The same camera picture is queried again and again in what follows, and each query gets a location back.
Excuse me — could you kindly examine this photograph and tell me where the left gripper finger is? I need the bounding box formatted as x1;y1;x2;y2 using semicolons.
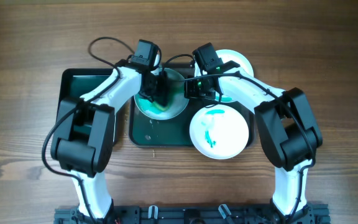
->
140;91;154;103
158;86;170;104

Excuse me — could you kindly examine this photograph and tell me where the green yellow sponge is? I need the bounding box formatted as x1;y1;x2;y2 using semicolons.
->
149;101;170;113

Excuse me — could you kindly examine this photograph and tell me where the white plate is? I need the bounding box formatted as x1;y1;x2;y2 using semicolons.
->
134;68;189;120
194;49;254;103
189;105;249;159

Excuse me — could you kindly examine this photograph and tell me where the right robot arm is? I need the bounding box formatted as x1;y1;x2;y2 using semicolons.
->
183;61;323;222

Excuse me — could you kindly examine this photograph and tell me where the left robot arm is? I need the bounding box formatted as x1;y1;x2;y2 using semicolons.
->
44;59;164;223

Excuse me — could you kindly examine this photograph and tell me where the large dark serving tray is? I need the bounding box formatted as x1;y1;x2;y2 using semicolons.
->
128;62;256;148

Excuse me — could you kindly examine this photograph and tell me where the small black water tray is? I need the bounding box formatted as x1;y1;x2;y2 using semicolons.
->
58;68;112;142

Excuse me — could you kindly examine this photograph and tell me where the left black cable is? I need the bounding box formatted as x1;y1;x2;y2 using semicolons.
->
41;36;136;224

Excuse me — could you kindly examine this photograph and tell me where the black cable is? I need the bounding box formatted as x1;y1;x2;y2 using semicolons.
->
41;36;136;224
160;54;317;218

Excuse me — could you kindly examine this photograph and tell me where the right black cable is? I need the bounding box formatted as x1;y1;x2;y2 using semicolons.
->
160;54;317;218

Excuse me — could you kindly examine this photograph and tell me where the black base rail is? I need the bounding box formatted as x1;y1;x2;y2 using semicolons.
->
53;203;331;224

